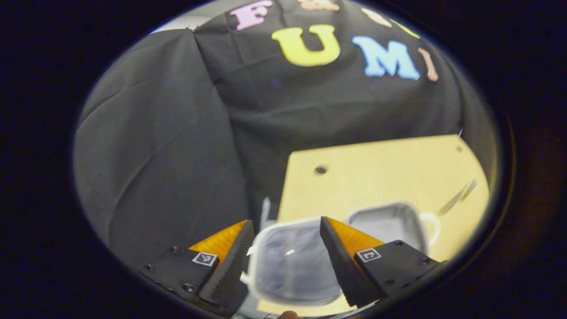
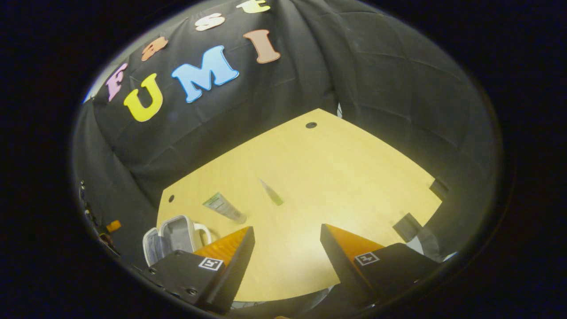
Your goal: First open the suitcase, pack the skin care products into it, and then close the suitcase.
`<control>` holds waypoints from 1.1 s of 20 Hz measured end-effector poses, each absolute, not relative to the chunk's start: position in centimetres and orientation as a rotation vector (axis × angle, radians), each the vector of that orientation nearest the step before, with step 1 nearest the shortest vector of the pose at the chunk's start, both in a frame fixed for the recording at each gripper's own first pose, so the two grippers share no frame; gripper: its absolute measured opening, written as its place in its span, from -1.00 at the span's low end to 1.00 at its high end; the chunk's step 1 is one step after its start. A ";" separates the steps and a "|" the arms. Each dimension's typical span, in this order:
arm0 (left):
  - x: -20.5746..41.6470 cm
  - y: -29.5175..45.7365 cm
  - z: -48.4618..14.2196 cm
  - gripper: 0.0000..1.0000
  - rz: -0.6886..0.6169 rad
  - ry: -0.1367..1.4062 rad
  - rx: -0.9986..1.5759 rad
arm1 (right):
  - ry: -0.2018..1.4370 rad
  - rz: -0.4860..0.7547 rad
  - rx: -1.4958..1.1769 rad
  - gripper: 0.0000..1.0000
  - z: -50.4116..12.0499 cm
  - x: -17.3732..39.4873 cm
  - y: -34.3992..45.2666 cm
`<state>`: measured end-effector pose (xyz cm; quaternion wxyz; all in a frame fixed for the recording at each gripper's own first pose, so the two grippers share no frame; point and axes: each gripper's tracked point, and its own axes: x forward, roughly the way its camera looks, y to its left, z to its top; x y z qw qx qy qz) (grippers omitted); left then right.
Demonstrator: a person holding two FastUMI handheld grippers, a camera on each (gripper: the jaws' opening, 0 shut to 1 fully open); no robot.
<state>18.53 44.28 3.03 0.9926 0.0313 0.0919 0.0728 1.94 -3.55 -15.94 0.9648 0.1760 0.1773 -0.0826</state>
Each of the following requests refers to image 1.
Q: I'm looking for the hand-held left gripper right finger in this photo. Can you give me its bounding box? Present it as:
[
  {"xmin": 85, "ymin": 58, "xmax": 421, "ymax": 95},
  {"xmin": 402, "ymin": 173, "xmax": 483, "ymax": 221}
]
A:
[{"xmin": 320, "ymin": 216, "xmax": 448, "ymax": 308}]

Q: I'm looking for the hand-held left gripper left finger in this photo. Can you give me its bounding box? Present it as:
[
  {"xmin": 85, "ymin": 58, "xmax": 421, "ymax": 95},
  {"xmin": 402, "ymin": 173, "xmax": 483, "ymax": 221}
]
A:
[{"xmin": 140, "ymin": 219, "xmax": 255, "ymax": 316}]

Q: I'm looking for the white suitcase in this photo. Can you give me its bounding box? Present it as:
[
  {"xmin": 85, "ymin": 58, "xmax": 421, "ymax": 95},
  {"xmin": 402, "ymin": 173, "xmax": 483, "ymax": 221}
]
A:
[{"xmin": 239, "ymin": 202, "xmax": 443, "ymax": 307}]

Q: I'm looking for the green skin care tube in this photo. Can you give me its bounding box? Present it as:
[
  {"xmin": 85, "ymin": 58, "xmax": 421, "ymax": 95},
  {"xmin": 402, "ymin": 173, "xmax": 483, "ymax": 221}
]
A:
[{"xmin": 461, "ymin": 179, "xmax": 478, "ymax": 202}]

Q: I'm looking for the black backdrop cloth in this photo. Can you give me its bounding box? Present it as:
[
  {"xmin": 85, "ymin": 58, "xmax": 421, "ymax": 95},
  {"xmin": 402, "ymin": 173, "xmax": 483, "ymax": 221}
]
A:
[{"xmin": 73, "ymin": 0, "xmax": 497, "ymax": 266}]

